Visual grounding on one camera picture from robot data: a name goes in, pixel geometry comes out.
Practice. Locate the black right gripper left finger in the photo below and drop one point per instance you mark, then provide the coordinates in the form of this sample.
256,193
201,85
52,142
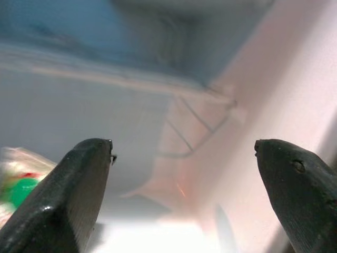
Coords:
58,203

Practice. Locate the dark grey fridge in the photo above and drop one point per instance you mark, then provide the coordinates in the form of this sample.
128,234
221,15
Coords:
276,79

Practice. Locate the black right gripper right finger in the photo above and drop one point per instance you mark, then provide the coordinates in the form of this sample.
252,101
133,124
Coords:
302,197

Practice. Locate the clear glass fridge shelf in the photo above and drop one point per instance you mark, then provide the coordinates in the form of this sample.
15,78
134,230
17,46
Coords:
92,39

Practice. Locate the white green red food package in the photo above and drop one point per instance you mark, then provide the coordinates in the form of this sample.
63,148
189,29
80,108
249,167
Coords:
18,184

